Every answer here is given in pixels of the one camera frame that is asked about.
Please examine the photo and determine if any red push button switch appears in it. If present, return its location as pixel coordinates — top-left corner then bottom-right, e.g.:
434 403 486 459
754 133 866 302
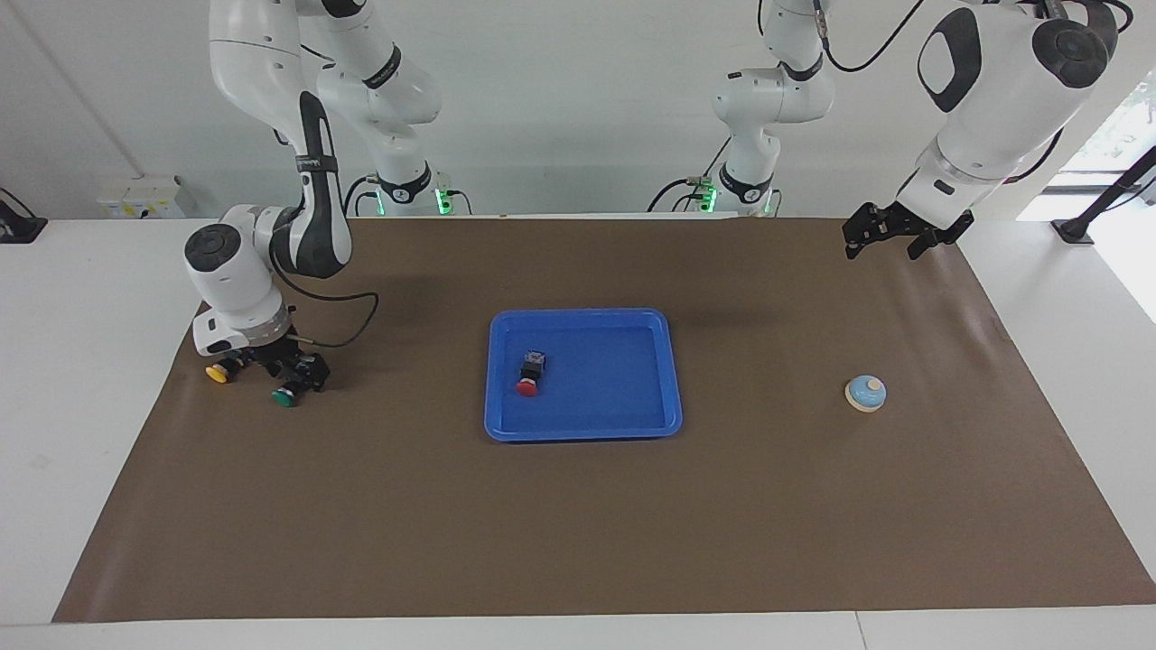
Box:
515 350 549 398

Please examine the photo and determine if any light blue desk bell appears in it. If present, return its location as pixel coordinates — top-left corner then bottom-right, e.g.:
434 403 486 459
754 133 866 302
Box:
844 373 887 413

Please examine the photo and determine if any blue plastic tray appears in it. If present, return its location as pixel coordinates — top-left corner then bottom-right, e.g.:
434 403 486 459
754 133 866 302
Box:
484 308 684 443

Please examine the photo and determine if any brown paper table mat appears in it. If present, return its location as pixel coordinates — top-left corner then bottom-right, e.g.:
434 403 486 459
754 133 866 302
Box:
51 217 1156 624

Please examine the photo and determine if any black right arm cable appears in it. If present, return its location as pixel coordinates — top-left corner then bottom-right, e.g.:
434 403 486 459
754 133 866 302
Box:
271 126 380 349

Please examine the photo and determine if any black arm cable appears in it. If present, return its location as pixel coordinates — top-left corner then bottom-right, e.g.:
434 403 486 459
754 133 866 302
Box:
271 126 380 349
813 0 1135 186

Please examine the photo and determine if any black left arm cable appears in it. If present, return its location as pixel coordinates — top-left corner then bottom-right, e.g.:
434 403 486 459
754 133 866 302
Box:
813 0 1135 186

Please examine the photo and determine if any black right base cable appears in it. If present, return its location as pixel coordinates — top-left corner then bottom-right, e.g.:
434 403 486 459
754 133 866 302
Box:
341 174 385 218

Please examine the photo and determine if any black base cable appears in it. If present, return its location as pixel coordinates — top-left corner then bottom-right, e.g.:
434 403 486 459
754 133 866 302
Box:
646 135 732 215
341 174 385 218

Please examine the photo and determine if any black left base cable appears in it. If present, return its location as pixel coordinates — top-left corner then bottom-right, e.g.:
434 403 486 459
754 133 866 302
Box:
646 135 732 215

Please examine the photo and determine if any white wall socket box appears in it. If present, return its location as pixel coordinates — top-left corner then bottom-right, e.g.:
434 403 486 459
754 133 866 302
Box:
98 175 187 219

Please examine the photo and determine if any black table clamp mount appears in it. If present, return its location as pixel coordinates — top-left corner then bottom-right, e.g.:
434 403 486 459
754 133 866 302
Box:
0 188 48 245

